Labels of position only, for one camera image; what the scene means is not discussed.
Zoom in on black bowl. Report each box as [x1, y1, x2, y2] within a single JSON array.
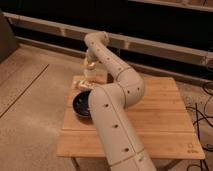
[[72, 91, 90, 118]]

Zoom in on black cables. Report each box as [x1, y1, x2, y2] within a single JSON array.
[[185, 81, 213, 171]]

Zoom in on grey cabinet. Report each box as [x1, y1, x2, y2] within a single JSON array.
[[0, 10, 19, 63]]

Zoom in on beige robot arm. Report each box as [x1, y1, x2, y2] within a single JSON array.
[[84, 32, 157, 171]]

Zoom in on wooden table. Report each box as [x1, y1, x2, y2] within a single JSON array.
[[56, 74, 206, 171]]

